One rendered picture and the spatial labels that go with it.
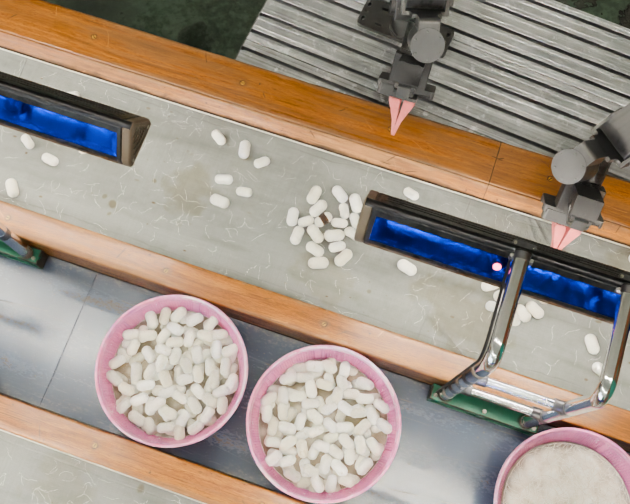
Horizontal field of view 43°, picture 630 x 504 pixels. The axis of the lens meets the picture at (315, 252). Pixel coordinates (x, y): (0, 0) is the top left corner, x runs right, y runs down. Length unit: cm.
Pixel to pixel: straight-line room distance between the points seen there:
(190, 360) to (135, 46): 63
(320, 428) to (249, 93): 65
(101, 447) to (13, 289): 38
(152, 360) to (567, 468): 75
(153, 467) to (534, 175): 87
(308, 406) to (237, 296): 23
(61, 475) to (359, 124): 83
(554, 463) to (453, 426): 18
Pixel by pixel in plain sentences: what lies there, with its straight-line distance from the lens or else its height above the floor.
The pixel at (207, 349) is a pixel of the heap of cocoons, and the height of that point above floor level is 73.
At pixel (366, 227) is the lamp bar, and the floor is 108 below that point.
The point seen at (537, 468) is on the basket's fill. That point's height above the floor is 73.
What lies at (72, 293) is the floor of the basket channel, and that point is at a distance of 159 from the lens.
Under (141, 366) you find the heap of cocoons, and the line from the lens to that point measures 147.
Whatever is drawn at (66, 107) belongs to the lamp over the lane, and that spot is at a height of 111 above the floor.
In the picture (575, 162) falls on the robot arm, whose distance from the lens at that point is 132.
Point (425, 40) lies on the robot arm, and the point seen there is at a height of 102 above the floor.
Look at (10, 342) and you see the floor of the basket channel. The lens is 161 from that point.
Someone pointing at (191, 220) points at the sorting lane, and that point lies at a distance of 151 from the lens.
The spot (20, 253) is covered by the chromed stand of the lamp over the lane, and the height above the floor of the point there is 75.
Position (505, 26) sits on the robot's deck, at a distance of 181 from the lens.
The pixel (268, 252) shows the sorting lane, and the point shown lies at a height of 74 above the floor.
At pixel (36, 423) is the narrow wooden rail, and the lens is 147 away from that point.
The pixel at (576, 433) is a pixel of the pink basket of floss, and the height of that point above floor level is 76.
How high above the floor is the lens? 216
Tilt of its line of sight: 74 degrees down
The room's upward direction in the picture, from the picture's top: 1 degrees clockwise
